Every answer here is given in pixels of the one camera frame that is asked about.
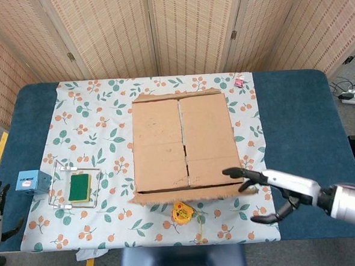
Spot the floral print tablecloth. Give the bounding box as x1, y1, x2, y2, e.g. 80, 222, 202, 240
11, 69, 282, 258

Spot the dark blue chair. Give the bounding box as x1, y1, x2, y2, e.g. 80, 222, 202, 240
118, 241, 249, 266

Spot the white power strip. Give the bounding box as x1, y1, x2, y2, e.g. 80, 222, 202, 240
337, 89, 355, 106

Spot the small blue carton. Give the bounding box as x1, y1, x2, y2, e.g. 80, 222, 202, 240
14, 169, 54, 197

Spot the metal wire rack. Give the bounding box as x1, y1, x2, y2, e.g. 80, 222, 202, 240
45, 156, 105, 211

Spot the green yellow sponge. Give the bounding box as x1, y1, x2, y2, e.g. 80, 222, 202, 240
67, 173, 94, 203

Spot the large cardboard box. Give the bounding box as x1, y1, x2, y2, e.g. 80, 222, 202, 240
122, 84, 259, 208

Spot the blue upholstered table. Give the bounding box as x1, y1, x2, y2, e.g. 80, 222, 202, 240
0, 64, 355, 259

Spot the bamboo folding screen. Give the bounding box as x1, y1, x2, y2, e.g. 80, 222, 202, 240
0, 0, 355, 129

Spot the yellow tape measure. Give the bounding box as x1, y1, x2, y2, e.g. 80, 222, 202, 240
171, 199, 208, 246

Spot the thin black floor cable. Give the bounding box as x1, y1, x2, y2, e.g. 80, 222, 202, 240
330, 76, 355, 96

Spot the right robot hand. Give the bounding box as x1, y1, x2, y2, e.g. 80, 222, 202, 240
221, 162, 324, 227

